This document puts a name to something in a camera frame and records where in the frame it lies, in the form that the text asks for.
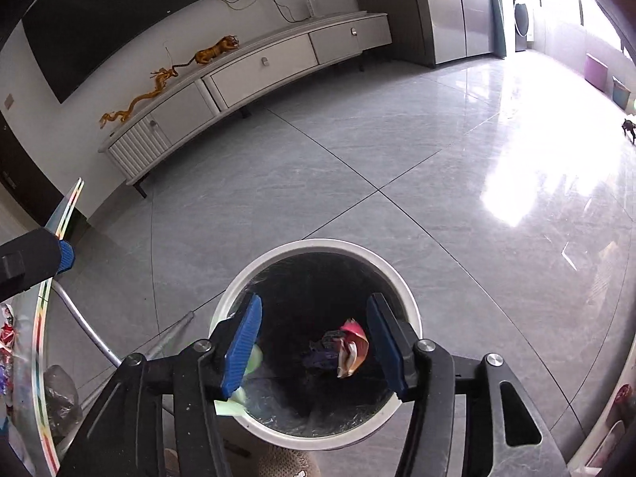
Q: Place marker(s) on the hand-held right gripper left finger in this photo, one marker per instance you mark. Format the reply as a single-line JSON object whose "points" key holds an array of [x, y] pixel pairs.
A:
{"points": [[242, 350]]}

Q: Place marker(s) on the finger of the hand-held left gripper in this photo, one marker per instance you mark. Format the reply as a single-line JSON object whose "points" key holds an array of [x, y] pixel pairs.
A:
{"points": [[65, 257]]}

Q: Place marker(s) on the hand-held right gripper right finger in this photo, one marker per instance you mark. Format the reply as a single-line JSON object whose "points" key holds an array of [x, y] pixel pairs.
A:
{"points": [[388, 353]]}

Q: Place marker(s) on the light green wrapper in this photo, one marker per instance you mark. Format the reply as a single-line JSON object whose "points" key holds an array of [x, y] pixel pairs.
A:
{"points": [[231, 407]]}

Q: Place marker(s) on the white round trash bin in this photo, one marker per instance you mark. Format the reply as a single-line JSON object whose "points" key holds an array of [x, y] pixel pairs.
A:
{"points": [[318, 440]]}

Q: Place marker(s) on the orange pink snack wrapper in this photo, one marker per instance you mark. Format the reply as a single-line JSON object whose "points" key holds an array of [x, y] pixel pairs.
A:
{"points": [[352, 348]]}

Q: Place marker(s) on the dark purple wrapper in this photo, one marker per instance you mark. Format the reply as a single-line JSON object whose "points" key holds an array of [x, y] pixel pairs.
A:
{"points": [[320, 355]]}

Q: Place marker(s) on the curved metal table leg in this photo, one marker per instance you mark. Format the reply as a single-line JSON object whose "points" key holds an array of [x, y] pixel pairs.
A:
{"points": [[84, 323]]}

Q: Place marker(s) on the landscape printed table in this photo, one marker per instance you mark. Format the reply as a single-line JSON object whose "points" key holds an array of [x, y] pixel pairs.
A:
{"points": [[37, 338]]}

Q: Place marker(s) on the black bin liner bag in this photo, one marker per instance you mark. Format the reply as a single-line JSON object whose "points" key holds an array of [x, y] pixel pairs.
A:
{"points": [[303, 288]]}

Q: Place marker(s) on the red snack wrapper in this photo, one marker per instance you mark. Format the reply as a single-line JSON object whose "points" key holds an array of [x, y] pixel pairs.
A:
{"points": [[7, 333]]}

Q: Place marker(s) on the crumpled clear plastic bag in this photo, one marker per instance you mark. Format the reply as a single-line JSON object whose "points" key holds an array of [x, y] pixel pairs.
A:
{"points": [[62, 400]]}

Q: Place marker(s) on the golden dragon figurine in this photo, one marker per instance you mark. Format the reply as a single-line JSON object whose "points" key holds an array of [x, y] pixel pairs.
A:
{"points": [[141, 99]]}

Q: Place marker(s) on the golden tiger figurine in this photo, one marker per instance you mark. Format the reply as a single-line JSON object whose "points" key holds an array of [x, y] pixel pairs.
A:
{"points": [[213, 52]]}

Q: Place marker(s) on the white television cabinet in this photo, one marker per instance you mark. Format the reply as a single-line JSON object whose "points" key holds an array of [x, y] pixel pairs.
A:
{"points": [[258, 67]]}

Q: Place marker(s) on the small black stand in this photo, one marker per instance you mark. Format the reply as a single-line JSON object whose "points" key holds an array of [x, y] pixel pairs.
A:
{"points": [[630, 128]]}

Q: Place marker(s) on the teal storage box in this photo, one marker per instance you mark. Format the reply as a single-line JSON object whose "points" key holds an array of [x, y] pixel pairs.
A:
{"points": [[621, 93]]}

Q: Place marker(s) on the grey refrigerator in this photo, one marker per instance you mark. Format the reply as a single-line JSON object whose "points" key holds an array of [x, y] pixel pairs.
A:
{"points": [[452, 10]]}

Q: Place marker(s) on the purple storage box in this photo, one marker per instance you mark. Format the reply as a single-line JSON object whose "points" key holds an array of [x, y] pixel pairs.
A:
{"points": [[596, 72]]}

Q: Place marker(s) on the white power strip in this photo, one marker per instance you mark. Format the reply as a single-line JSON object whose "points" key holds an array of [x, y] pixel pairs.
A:
{"points": [[311, 8]]}

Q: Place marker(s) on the washing machine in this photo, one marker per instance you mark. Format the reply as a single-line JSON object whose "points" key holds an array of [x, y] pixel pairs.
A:
{"points": [[521, 15]]}

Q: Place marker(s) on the beige wall switch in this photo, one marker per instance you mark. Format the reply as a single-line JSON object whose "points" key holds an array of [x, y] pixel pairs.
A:
{"points": [[9, 101]]}

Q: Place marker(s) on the black wall television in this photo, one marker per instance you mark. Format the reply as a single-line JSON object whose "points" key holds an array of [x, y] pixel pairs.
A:
{"points": [[124, 20]]}

